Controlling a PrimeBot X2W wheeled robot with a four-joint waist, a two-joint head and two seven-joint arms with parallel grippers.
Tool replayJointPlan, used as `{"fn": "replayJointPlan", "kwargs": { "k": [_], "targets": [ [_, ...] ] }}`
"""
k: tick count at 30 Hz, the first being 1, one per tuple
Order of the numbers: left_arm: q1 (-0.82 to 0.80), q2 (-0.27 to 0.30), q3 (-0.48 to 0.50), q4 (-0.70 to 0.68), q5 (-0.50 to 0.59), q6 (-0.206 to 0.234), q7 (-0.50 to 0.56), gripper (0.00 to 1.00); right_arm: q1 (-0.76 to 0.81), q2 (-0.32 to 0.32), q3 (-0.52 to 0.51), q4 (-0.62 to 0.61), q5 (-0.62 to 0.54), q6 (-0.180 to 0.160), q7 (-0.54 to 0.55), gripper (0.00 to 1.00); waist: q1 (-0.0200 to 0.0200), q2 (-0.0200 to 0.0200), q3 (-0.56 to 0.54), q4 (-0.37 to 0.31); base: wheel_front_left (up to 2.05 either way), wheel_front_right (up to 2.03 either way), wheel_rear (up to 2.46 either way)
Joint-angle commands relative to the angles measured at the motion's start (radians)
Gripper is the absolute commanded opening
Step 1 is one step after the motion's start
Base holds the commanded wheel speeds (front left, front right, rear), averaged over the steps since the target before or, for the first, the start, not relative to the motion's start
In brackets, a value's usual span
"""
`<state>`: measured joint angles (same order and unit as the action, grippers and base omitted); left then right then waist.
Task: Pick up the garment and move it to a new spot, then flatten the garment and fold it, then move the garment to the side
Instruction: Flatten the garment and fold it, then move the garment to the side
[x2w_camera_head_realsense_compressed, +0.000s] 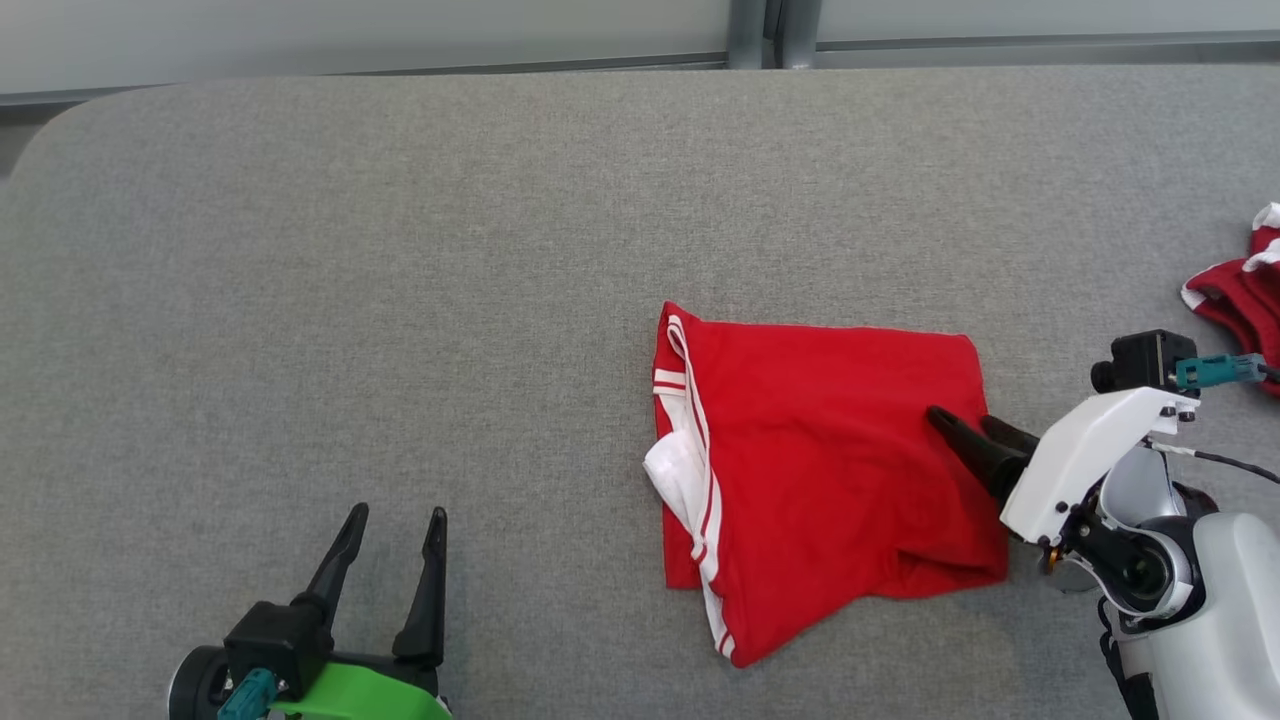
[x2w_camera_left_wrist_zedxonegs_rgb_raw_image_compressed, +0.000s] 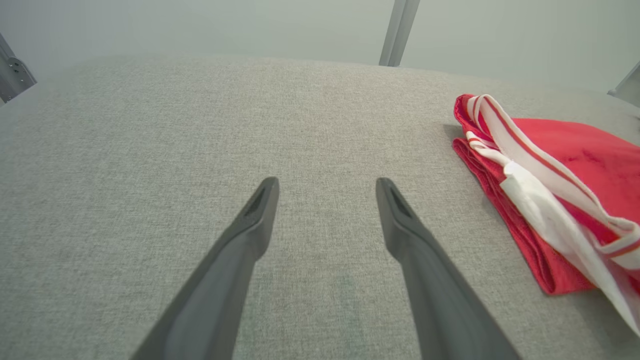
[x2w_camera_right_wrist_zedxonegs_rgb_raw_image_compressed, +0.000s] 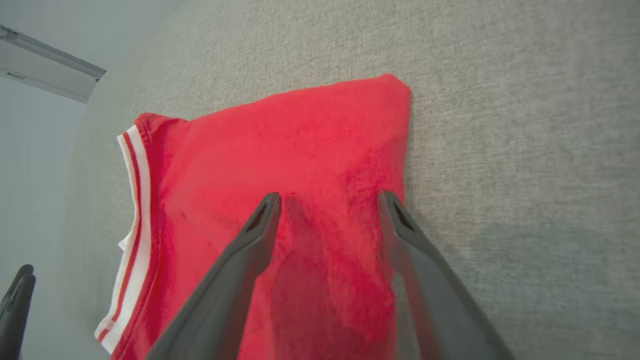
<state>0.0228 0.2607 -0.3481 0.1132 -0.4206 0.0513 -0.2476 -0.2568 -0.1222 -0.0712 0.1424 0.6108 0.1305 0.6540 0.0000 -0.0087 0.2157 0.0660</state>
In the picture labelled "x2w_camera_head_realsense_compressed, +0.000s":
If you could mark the red and white shorts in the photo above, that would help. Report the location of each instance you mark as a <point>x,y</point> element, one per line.
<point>830,460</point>
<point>1245,300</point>

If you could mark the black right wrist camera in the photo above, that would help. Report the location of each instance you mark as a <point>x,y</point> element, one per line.
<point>1140,360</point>

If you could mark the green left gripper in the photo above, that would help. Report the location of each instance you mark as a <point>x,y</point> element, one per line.
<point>370,695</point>

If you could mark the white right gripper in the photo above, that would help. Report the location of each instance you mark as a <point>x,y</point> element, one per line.
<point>1080,460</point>

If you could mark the teal right camera connector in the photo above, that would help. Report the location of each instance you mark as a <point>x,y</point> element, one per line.
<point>1215,371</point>

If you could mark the teal left camera connector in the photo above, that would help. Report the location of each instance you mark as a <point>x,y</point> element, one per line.
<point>248,695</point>

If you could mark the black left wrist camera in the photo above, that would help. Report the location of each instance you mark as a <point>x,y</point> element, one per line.
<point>275,640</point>

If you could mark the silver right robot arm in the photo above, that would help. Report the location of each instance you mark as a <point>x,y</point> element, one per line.
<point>1230,600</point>

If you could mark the grey metal post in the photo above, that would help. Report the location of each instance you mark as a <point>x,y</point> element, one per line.
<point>747,30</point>
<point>800,30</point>

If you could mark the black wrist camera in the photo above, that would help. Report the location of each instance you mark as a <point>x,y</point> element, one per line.
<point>275,640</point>
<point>1140,360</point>

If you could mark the grey partition base rail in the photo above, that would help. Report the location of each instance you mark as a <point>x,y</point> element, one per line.
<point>350,72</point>
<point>1050,45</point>

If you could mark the teal camera connector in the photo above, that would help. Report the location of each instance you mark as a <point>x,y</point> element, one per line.
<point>1215,371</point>
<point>248,695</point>

